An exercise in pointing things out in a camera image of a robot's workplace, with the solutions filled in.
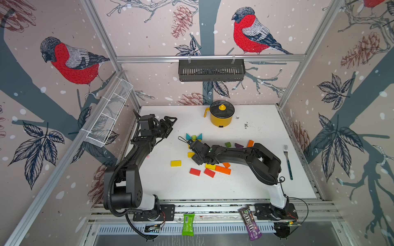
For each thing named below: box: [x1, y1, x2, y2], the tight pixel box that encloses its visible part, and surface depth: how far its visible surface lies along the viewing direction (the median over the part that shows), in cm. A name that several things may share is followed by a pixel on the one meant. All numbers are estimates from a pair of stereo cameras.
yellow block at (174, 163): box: [170, 160, 183, 168], surface depth 92 cm
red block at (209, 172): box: [204, 168, 216, 178], surface depth 89 cm
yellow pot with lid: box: [203, 99, 235, 128], surface depth 109 cm
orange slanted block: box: [214, 165, 232, 175], surface depth 89 cm
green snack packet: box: [181, 213, 195, 237], surface depth 71 cm
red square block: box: [189, 168, 201, 177], surface depth 89 cm
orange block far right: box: [246, 139, 255, 148], surface depth 102 cm
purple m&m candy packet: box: [237, 205, 263, 241], surface depth 71 cm
